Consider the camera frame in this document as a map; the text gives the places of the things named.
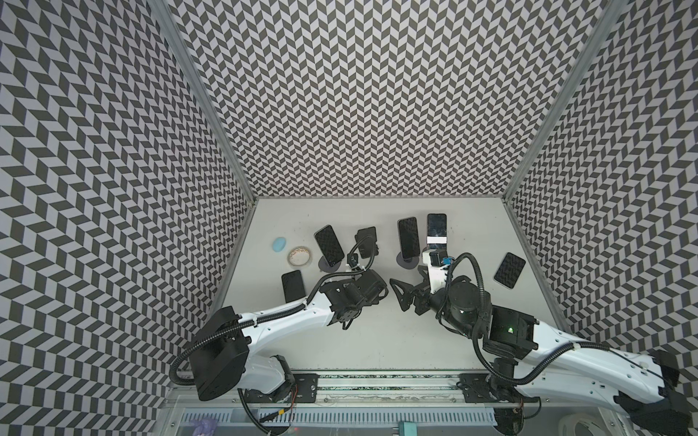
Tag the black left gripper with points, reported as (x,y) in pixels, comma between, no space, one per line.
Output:
(375,302)

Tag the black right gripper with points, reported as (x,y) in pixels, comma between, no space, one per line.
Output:
(423,298)

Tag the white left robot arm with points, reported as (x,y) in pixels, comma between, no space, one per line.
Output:
(227,353)

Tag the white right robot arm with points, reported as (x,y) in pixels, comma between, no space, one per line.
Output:
(527,358)

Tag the purple round stand purple phone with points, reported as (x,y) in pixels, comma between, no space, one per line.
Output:
(408,263)

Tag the purple round stand back left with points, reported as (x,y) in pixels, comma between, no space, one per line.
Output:
(326,267)

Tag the purple phone on stand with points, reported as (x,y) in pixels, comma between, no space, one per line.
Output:
(409,238)

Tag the phone back right on stand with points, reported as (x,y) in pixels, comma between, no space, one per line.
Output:
(437,232)

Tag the clear packing tape roll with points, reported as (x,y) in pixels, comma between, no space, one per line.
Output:
(299,257)

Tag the light blue earbuds case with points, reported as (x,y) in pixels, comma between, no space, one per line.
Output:
(279,244)

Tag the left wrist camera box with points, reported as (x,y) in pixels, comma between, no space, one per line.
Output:
(353,261)

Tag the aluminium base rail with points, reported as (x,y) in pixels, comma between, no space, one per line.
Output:
(389,402)

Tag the aluminium corner post left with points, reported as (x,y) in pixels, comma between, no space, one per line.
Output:
(172,35)

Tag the aluminium corner post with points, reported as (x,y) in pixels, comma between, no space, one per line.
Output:
(610,16)
(172,35)

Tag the aluminium corner post right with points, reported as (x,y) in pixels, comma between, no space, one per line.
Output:
(610,16)

